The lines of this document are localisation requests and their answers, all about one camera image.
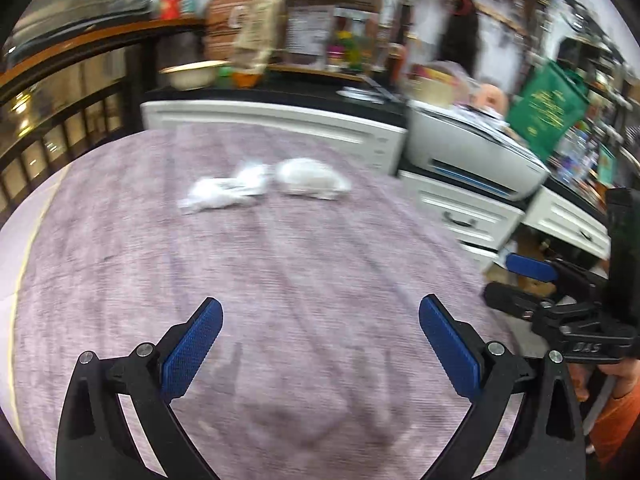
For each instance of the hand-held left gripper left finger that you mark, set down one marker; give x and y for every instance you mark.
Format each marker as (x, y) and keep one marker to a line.
(192, 347)

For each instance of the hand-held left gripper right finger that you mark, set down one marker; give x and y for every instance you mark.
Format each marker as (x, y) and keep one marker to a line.
(450, 350)

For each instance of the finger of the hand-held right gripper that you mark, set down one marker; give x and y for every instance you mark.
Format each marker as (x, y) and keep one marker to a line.
(532, 267)
(510, 300)

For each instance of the white cloth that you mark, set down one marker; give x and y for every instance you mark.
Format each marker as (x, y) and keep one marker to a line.
(220, 192)
(310, 177)

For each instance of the person's right forearm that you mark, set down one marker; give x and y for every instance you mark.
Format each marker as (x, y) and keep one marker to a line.
(620, 425)

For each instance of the person's right hand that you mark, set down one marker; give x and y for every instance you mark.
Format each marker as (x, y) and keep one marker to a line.
(622, 375)

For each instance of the white drawer cabinet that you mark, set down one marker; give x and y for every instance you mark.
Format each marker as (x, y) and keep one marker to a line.
(480, 210)

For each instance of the purple tablecloth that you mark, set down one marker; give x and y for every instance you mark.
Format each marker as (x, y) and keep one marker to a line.
(250, 285)

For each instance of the white printer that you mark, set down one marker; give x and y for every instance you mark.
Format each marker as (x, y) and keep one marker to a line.
(470, 155)

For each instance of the green fabric bag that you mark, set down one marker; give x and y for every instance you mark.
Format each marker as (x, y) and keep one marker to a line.
(547, 110)

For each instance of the bald doll head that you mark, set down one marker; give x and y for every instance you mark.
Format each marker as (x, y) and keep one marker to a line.
(491, 100)

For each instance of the long white cabinet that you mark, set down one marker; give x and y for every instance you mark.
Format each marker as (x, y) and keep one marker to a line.
(270, 125)

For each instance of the cream basin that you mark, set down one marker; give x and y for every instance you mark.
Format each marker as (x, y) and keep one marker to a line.
(192, 76)

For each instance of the orange plastic toy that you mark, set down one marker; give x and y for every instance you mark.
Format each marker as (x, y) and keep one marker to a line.
(246, 78)

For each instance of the group of small bottles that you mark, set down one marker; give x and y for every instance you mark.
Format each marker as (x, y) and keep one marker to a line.
(345, 50)

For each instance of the beige printed paper bag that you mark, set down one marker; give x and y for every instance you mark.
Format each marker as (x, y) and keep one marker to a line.
(257, 35)

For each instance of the wooden-topped black railing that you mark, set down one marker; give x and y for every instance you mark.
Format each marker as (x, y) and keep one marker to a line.
(75, 50)

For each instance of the white printed packet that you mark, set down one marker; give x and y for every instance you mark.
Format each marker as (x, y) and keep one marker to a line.
(310, 30)

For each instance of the brown cardboard box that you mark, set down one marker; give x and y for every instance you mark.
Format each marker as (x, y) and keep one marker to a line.
(225, 15)

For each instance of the dark-lidded jar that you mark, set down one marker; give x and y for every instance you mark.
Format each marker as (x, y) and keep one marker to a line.
(189, 2)

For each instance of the red tin can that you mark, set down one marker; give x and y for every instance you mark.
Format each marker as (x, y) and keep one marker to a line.
(171, 2)

